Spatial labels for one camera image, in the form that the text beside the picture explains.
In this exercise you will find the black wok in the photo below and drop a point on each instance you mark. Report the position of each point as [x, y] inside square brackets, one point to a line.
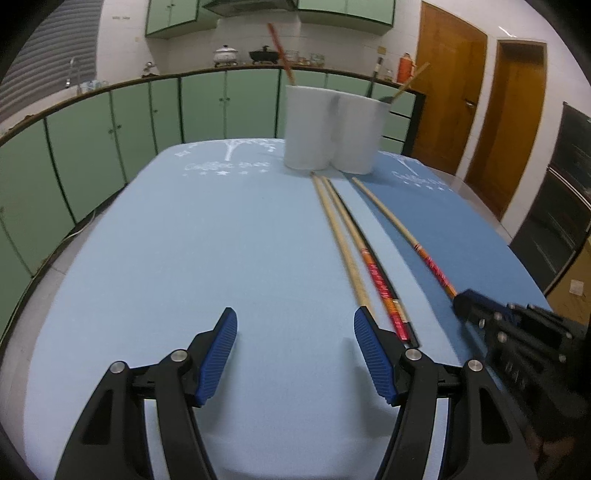
[264, 55]

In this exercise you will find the wooden chopstick orange patterned end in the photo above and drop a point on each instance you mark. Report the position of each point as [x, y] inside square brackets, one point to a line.
[367, 258]
[280, 53]

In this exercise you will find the black glass cabinet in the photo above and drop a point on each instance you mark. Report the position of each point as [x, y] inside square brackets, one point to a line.
[558, 198]

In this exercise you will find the white two-compartment utensil holder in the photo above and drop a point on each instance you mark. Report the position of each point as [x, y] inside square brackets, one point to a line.
[323, 129]

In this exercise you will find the black chopstick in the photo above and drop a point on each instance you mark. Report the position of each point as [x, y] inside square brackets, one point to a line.
[375, 76]
[412, 334]

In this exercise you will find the orange thermos flask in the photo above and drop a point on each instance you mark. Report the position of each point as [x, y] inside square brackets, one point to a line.
[405, 68]

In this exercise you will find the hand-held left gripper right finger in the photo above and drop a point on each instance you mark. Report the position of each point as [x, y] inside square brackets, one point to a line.
[374, 355]

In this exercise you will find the white cooking pot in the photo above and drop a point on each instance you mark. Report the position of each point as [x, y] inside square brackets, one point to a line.
[226, 55]

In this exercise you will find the brown cardboard box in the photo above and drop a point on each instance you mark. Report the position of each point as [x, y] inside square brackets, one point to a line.
[575, 288]

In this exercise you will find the plain wooden door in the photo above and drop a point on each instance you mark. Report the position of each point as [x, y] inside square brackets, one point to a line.
[508, 134]

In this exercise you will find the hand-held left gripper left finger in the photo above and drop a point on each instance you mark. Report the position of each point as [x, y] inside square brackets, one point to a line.
[219, 355]

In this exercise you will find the metal kitchen faucet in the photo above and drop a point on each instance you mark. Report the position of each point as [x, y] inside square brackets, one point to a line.
[72, 74]

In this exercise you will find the dark blue printed mat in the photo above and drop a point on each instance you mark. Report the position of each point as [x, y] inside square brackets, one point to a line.
[452, 230]

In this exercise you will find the black range hood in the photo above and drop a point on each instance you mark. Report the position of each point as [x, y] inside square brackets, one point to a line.
[249, 7]

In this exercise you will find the light blue printed mat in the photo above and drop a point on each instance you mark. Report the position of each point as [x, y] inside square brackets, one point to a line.
[207, 240]

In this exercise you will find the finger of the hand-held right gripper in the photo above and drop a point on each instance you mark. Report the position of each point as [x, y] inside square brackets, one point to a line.
[471, 309]
[519, 308]

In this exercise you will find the bottles beside sink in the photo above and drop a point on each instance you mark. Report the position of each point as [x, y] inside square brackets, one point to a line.
[94, 86]

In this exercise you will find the grey window blind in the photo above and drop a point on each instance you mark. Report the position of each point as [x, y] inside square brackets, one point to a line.
[51, 50]

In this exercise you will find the green wall cabinets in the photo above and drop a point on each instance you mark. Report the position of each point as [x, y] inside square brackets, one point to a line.
[175, 14]

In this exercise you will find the small metal kettle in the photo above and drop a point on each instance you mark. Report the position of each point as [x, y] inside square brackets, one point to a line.
[149, 69]

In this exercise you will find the wooden chopstick red patterned end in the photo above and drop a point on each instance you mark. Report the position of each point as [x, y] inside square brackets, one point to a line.
[400, 230]

